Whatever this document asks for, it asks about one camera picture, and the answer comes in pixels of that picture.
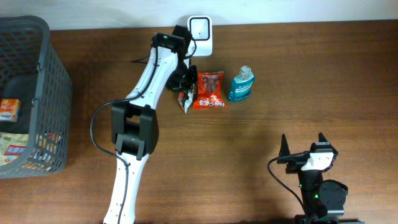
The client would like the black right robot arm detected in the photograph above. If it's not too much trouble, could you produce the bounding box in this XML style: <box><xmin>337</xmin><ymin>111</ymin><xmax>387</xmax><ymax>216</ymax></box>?
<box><xmin>271</xmin><ymin>133</ymin><xmax>361</xmax><ymax>224</ymax></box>

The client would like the white black barcode scanner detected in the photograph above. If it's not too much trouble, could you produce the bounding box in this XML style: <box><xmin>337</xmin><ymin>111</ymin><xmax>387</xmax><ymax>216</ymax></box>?
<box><xmin>187</xmin><ymin>16</ymin><xmax>213</xmax><ymax>57</ymax></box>

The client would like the yellow chip bag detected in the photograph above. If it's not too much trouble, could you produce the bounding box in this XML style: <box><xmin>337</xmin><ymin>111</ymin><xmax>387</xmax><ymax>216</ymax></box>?
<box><xmin>1</xmin><ymin>132</ymin><xmax>29</xmax><ymax>166</ymax></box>

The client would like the small orange box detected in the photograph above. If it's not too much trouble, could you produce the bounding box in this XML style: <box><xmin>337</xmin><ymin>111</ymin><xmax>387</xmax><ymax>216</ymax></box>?
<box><xmin>1</xmin><ymin>98</ymin><xmax>21</xmax><ymax>123</ymax></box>

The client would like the red snack bag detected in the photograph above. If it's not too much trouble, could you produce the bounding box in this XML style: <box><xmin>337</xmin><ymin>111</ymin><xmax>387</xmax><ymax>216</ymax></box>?
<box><xmin>193</xmin><ymin>71</ymin><xmax>227</xmax><ymax>110</ymax></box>

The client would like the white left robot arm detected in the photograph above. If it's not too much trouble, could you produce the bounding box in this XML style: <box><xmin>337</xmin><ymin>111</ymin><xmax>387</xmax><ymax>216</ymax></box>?
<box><xmin>103</xmin><ymin>26</ymin><xmax>198</xmax><ymax>224</ymax></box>

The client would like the blue mouthwash bottle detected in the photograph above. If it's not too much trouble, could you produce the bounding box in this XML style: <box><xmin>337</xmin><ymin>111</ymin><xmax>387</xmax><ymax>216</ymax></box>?
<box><xmin>228</xmin><ymin>65</ymin><xmax>255</xmax><ymax>102</ymax></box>

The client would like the silver foil packet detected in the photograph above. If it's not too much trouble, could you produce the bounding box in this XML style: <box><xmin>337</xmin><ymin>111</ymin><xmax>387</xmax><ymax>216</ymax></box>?
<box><xmin>178</xmin><ymin>88</ymin><xmax>194</xmax><ymax>114</ymax></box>

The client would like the grey plastic mesh basket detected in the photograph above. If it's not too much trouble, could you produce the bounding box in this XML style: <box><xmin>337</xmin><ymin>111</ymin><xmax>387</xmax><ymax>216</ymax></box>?
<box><xmin>1</xmin><ymin>16</ymin><xmax>73</xmax><ymax>179</ymax></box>

